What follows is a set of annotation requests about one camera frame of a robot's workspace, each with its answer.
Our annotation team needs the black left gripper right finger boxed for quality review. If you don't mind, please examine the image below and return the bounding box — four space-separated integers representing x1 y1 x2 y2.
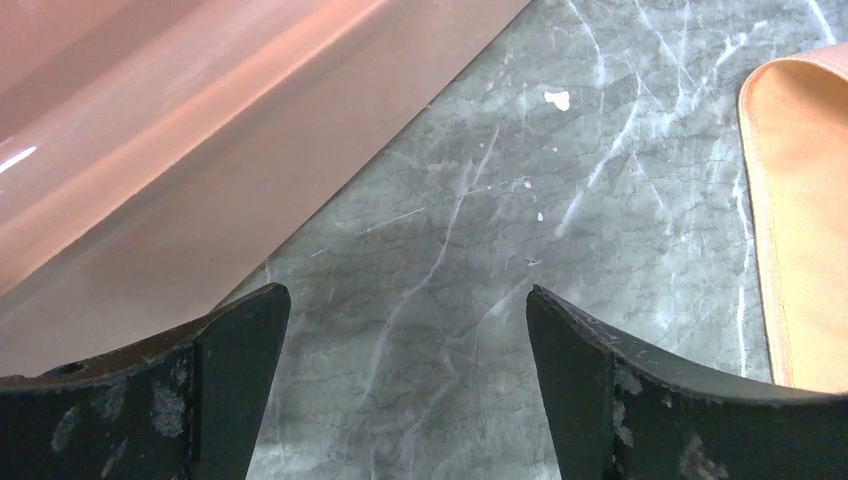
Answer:
526 286 847 479

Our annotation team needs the orange cloth napkin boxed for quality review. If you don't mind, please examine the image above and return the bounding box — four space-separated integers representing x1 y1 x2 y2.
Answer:
738 43 847 393

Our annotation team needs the pink plastic toolbox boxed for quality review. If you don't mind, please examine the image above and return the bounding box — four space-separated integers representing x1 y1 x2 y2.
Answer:
1 1 524 376

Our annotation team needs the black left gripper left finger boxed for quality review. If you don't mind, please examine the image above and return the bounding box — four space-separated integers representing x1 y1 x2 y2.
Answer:
1 283 291 479

